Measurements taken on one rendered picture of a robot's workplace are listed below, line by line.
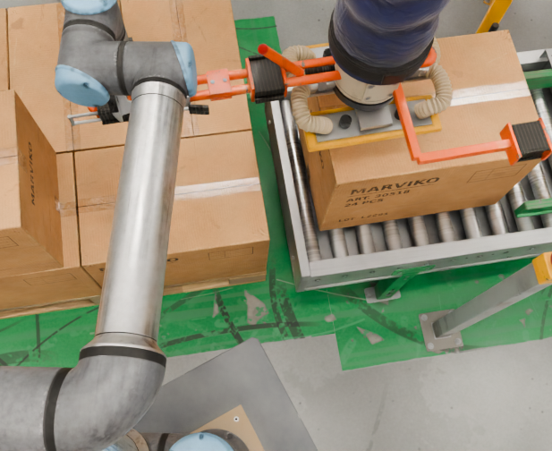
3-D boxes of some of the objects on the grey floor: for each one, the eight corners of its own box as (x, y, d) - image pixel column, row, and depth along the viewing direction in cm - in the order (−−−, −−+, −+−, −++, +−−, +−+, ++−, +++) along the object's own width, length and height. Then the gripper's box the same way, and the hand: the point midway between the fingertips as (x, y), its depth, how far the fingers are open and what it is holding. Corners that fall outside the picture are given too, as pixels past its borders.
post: (446, 320, 252) (568, 248, 157) (451, 336, 250) (576, 275, 155) (430, 322, 251) (542, 252, 157) (434, 339, 249) (550, 278, 155)
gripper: (137, 77, 121) (152, 128, 141) (128, 11, 126) (144, 69, 145) (91, 83, 120) (113, 133, 140) (84, 16, 125) (106, 74, 144)
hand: (115, 100), depth 141 cm, fingers closed on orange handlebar, 9 cm apart
